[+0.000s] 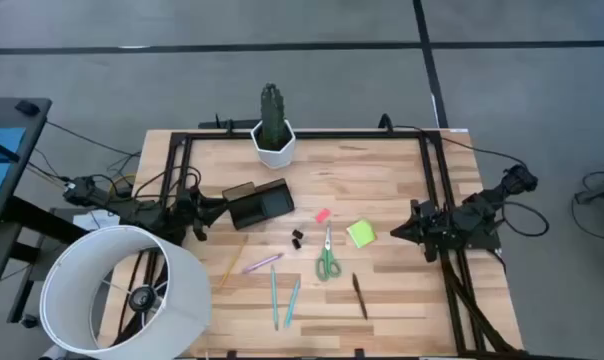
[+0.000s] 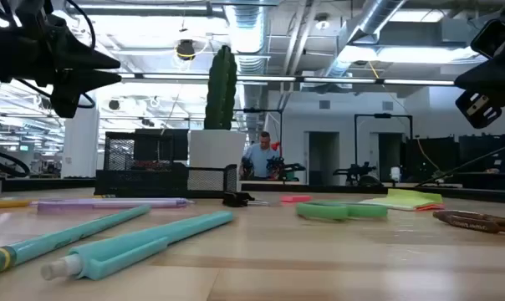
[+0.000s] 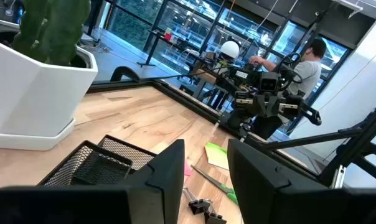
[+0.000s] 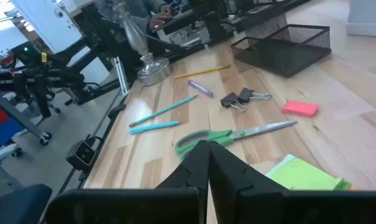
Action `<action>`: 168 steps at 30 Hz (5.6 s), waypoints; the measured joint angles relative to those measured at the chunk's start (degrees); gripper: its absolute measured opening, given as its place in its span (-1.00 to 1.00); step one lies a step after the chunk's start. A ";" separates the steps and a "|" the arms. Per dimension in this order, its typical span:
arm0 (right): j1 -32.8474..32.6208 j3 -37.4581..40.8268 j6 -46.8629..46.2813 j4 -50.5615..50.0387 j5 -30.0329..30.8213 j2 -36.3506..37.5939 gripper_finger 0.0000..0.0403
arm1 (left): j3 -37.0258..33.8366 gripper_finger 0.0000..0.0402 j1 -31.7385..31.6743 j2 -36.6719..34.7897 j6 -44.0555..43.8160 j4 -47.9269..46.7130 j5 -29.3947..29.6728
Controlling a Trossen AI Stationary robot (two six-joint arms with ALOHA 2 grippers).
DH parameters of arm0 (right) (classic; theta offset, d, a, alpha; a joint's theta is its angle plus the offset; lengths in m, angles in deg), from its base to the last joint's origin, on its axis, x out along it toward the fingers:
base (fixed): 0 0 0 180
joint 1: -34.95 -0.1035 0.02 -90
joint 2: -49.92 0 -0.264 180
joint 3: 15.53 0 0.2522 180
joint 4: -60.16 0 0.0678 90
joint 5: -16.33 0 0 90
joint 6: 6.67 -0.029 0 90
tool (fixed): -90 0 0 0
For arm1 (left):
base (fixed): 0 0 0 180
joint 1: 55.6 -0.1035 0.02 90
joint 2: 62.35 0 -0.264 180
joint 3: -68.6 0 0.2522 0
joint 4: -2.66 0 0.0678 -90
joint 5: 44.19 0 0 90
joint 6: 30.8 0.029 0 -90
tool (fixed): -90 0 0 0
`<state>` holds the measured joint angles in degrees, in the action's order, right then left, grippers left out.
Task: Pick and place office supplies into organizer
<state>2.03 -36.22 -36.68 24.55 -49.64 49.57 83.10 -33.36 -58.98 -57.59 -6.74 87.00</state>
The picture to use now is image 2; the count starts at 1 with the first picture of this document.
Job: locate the black mesh desk organizer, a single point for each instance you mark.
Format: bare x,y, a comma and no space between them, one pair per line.
152,180

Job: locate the long ceiling light strip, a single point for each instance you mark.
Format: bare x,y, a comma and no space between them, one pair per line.
340,79

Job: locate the small white bottle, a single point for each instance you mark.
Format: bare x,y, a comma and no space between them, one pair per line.
395,174

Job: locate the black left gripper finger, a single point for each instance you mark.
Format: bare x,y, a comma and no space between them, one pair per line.
72,88
89,56

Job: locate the teal pencil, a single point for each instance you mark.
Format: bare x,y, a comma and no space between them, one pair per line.
68,236

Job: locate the teal pen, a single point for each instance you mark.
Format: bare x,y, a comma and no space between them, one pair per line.
152,240

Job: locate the black binder clip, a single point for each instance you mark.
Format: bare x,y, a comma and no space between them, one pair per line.
236,199

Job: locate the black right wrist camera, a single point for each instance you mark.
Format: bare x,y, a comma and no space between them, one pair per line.
491,37

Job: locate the black background screen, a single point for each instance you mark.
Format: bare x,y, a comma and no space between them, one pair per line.
486,152
432,159

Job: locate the silver ventilation duct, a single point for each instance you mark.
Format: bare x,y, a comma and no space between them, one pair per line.
246,33

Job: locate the purple pen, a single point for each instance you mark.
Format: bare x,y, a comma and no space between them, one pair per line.
110,205

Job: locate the thin black diagonal rod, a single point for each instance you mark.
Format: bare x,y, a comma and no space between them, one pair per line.
478,161

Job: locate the person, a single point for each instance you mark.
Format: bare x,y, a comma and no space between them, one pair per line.
258,159

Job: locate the white angular plant pot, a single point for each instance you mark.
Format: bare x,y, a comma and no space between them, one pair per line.
217,150

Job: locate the green sticky note pad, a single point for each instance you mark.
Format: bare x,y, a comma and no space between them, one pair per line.
403,200

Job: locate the black metal frame stand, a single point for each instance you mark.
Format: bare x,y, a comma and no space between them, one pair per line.
382,115

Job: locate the black aluminium table frame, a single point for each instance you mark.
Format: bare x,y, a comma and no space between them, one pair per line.
361,189

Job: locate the pink eraser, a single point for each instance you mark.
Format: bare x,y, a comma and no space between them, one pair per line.
295,199

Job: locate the brown tool with print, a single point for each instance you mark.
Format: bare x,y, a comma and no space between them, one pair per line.
470,223

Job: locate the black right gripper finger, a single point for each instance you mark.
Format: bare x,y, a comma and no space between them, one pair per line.
480,108
499,75

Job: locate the black ceiling device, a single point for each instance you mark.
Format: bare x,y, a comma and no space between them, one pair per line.
185,49

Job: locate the green pen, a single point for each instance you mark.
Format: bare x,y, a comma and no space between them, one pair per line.
327,211

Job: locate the tall green cactus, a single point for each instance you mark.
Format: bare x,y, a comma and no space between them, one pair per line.
221,92

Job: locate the black background robot arm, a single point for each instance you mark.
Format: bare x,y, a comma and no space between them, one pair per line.
286,169
247,167
357,171

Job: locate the yellow pencil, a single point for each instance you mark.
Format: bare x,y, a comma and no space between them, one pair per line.
6,204

